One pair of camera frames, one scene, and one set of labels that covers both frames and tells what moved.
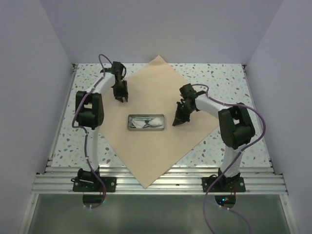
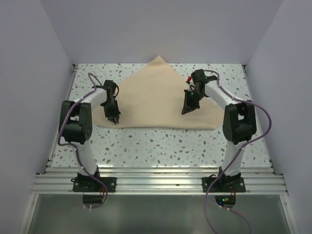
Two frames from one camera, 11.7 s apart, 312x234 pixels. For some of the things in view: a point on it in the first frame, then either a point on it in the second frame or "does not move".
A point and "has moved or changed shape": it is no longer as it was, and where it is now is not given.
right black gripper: x=179 y=116 -> x=188 y=106
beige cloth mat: x=152 y=89 has moved or changed shape
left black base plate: x=110 y=183 does not move
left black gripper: x=124 y=93 -> x=111 y=116
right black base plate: x=224 y=185 does not move
